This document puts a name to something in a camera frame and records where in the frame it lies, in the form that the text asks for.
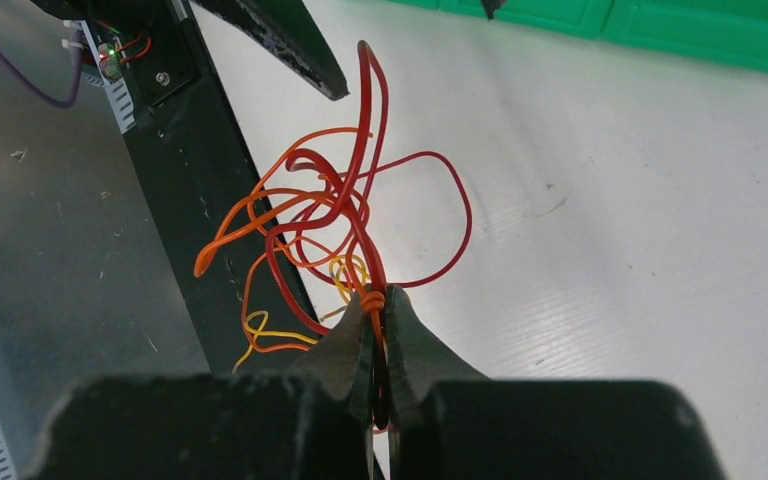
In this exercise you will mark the green compartment tray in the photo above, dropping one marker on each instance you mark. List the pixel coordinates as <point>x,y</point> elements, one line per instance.
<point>733,32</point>

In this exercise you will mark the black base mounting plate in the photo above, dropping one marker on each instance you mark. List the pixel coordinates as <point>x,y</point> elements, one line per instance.
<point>191,161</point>

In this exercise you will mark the white slotted cable duct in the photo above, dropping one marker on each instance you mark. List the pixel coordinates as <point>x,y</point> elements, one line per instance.
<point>72,224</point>

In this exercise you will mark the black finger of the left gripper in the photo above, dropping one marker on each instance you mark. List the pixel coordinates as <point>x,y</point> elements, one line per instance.
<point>490,7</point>
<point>286,29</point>

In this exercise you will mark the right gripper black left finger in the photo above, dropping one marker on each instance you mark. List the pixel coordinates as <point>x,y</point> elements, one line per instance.
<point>342,363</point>

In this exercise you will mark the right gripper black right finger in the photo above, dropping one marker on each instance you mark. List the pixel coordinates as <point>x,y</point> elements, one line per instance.
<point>416,358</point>

